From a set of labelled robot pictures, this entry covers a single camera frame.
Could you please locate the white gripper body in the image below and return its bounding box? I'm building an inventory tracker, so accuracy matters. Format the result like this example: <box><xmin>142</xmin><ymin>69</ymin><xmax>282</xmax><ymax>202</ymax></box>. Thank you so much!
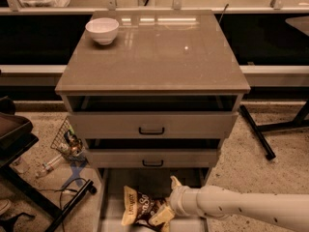
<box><xmin>170</xmin><ymin>186</ymin><xmax>200</xmax><ymax>217</ymax></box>

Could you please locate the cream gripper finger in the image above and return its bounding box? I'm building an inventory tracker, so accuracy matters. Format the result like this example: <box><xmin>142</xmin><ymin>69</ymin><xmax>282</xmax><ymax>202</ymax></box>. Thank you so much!
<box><xmin>149</xmin><ymin>204</ymin><xmax>175</xmax><ymax>226</ymax></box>
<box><xmin>170</xmin><ymin>176</ymin><xmax>182</xmax><ymax>189</ymax></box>

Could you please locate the brown chip bag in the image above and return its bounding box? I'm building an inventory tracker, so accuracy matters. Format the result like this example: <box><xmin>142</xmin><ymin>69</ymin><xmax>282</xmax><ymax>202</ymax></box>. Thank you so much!
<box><xmin>122</xmin><ymin>186</ymin><xmax>170</xmax><ymax>232</ymax></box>

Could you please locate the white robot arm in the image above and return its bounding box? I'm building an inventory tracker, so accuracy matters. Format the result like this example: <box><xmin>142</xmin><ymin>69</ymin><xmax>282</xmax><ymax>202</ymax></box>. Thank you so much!
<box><xmin>150</xmin><ymin>176</ymin><xmax>309</xmax><ymax>232</ymax></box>

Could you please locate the open bottom grey drawer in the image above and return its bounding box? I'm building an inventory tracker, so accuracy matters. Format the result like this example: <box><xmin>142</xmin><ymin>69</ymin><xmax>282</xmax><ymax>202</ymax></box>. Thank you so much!
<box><xmin>98</xmin><ymin>168</ymin><xmax>211</xmax><ymax>232</ymax></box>

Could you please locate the middle grey drawer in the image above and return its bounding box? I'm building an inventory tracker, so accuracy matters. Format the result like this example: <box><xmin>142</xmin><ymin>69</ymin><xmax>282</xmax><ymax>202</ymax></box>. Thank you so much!
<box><xmin>85</xmin><ymin>149</ymin><xmax>219</xmax><ymax>168</ymax></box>

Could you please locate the grey drawer cabinet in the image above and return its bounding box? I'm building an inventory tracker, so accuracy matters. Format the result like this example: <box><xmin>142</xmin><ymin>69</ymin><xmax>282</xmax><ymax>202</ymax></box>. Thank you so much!
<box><xmin>54</xmin><ymin>9</ymin><xmax>251</xmax><ymax>169</ymax></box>

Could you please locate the top grey drawer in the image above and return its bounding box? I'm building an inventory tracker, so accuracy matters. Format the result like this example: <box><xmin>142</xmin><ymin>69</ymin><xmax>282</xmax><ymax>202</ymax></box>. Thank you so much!
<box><xmin>68</xmin><ymin>112</ymin><xmax>238</xmax><ymax>139</ymax></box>

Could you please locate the black table leg right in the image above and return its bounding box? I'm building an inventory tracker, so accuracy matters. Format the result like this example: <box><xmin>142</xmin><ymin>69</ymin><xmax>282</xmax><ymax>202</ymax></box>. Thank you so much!
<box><xmin>239</xmin><ymin>105</ymin><xmax>276</xmax><ymax>160</ymax></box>

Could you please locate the blue tape cross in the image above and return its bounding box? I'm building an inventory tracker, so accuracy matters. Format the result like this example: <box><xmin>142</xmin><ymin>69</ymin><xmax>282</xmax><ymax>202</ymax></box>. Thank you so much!
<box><xmin>62</xmin><ymin>160</ymin><xmax>87</xmax><ymax>188</ymax></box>

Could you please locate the clear plastic bottle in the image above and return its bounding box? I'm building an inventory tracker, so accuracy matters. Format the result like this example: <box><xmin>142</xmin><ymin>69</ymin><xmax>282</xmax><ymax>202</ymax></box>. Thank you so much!
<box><xmin>35</xmin><ymin>155</ymin><xmax>65</xmax><ymax>178</ymax></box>

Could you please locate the black stand base left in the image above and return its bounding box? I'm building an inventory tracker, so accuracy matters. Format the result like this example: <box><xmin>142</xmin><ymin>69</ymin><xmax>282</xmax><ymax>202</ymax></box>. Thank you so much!
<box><xmin>0</xmin><ymin>166</ymin><xmax>97</xmax><ymax>232</ymax></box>

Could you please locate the dark tray left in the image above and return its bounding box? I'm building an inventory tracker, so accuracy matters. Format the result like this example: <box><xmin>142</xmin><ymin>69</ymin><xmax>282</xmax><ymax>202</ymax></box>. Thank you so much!
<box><xmin>0</xmin><ymin>113</ymin><xmax>33</xmax><ymax>150</ymax></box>

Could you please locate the white ceramic bowl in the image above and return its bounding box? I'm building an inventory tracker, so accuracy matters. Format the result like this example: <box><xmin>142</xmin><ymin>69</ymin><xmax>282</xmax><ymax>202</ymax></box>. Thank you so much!
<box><xmin>85</xmin><ymin>17</ymin><xmax>119</xmax><ymax>44</ymax></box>

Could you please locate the black cable on floor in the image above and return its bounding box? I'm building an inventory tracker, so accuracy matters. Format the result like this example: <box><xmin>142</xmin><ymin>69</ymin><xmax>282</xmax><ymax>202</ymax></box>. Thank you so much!
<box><xmin>35</xmin><ymin>177</ymin><xmax>89</xmax><ymax>232</ymax></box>

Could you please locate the wire mesh basket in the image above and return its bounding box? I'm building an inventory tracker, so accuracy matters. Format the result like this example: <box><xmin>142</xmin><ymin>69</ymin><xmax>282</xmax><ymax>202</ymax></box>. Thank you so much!
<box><xmin>51</xmin><ymin>118</ymin><xmax>86</xmax><ymax>162</ymax></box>

